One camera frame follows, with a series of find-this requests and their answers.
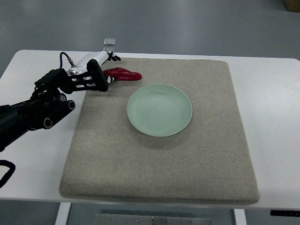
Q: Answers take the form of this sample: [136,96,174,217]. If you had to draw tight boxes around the light green plate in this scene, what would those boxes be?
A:
[127,84,193,137]

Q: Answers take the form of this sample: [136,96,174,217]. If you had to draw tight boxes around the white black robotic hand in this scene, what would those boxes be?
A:
[67,51,121,87]

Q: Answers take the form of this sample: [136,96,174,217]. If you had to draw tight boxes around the red pepper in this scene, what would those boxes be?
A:
[103,67,142,82]

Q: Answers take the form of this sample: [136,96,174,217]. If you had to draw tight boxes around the metal base plate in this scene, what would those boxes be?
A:
[94,214,211,225]

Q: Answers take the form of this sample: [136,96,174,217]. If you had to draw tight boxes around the white table leg left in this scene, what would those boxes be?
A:
[55,202,71,225]

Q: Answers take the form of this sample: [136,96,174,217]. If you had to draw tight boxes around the white table leg right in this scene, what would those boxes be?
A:
[233,209,247,225]

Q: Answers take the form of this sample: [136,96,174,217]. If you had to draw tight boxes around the white table leg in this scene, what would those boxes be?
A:
[55,202,71,225]
[233,209,247,225]

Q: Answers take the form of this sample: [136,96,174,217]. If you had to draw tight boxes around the black braided cable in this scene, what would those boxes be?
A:
[0,160,16,188]

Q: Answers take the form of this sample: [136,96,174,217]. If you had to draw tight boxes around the beige fabric mat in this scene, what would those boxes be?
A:
[59,58,260,205]

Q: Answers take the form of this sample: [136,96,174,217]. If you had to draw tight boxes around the cardboard box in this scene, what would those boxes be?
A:
[284,0,300,12]

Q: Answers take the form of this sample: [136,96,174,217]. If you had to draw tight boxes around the black desk control panel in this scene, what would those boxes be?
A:
[270,210,300,217]

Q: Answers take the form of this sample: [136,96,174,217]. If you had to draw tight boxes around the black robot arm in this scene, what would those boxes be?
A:
[0,59,109,150]

